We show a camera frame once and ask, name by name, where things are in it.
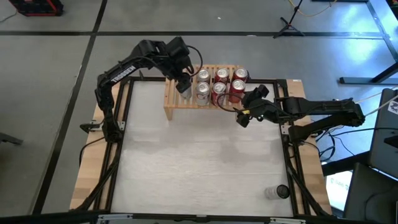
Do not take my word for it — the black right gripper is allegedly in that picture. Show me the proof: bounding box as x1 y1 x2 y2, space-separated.
236 83 277 128

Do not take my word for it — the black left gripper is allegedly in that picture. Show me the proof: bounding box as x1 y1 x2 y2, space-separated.
161 54 193 93

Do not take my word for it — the red Coca-Cola can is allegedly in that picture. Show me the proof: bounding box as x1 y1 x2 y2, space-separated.
233 67 249 84
228 79 246 104

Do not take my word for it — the silver soda can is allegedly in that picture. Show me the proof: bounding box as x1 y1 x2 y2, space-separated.
197 68 211 85

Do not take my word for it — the silver Diet Coke can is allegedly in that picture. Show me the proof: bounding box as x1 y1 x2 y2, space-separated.
195 81 211 106

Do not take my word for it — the red cola can black lettering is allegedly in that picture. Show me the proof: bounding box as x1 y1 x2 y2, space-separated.
211 82 227 106

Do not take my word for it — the red soda can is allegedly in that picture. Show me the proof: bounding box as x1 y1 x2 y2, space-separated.
215 67 230 84

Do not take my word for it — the wooden slatted shelf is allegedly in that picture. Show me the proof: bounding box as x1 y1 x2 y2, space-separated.
164 63 247 122

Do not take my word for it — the black tripod stand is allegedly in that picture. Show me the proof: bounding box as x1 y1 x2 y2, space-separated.
272 0 306 40

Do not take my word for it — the black desk bar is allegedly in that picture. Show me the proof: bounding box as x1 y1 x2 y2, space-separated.
322 151 373 177

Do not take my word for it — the white printed paper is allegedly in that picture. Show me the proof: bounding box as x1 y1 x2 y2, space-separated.
325 170 354 212

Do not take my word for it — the grey panel with sticker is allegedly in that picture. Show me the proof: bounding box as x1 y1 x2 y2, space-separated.
369 88 398 180

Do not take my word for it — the black chair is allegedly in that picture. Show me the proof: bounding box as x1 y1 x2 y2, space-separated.
343 162 398 224

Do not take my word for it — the red and black crate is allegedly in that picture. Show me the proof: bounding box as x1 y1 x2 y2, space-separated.
8 0 65 17

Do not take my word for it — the grey floor object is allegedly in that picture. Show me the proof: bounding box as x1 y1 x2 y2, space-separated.
0 132 24 146

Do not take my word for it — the black crossbar with brackets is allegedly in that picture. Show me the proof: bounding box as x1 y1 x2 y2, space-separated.
0 210 379 224

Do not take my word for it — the black left camera cable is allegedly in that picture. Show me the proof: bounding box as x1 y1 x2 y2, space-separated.
185 45 203 78

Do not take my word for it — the black camera cable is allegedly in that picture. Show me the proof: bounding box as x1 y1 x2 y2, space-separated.
185 45 203 78
216 92 246 113

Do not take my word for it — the black aluminium table frame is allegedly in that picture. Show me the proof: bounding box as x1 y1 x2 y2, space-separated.
70 74 332 218

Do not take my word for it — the black right camera cable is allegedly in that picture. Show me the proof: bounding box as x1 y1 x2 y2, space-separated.
216 92 246 113

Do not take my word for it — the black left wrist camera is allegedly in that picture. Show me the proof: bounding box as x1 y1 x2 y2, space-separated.
167 36 191 58

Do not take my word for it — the yellow cable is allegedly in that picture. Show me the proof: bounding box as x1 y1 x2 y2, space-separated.
287 0 338 18

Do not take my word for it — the black desk frame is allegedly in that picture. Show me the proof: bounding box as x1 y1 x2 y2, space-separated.
338 0 398 85

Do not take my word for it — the black floor cable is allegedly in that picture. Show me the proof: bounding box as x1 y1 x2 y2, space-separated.
329 126 379 138

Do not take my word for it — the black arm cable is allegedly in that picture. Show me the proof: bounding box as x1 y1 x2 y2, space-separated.
79 136 106 167

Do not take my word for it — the grey cable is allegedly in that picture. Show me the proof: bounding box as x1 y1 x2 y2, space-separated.
363 95 398 118

